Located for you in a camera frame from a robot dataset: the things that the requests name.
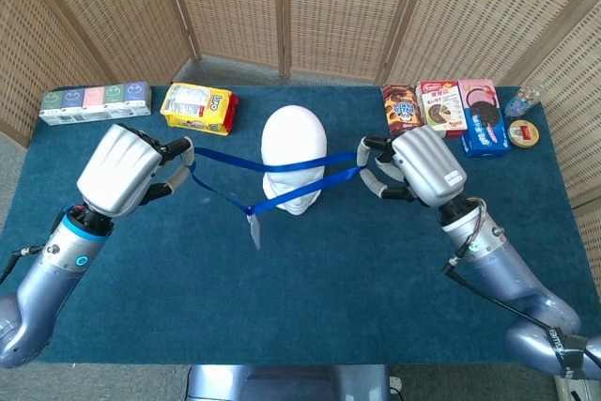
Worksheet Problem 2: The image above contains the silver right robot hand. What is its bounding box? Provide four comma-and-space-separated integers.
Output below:
355, 125, 468, 208

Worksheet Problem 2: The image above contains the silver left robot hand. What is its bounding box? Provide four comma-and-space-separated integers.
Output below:
76, 123, 194, 219

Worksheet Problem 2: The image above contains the blue lanyard with white badge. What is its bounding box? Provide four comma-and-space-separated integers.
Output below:
189, 147, 370, 251

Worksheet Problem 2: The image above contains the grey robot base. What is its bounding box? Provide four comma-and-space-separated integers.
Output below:
186, 363, 393, 401

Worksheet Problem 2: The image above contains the white mannequin head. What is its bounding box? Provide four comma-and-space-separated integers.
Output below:
260, 104, 329, 217

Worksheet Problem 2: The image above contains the cream red wafer box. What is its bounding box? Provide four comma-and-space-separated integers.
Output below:
415, 80, 469, 139

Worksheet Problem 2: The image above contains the brown chocolate cookie pack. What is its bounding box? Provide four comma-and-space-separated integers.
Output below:
380, 83, 424, 138

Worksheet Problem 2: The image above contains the blue pink Oreo box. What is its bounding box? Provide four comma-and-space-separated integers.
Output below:
456, 79, 512, 159

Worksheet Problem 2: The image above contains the multicolour smiley tissue pack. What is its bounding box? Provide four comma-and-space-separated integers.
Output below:
39, 81, 153, 127

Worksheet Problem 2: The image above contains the yellow Lipo biscuit bag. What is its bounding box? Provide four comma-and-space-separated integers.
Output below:
160, 82, 239, 137

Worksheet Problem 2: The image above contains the round red gold tin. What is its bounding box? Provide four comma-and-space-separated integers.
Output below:
507, 118, 542, 150

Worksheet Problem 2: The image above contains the wicker folding screen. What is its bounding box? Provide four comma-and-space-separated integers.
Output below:
0, 0, 601, 308

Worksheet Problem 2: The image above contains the teal carpet table cover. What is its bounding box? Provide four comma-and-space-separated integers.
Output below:
0, 85, 593, 366

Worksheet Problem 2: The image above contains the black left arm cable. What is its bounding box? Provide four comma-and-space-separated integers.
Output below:
0, 244, 46, 285

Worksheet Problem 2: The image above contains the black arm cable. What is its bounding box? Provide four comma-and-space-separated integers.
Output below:
0, 244, 46, 285
440, 240, 601, 369

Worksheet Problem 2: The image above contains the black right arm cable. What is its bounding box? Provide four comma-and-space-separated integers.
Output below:
440, 240, 601, 369

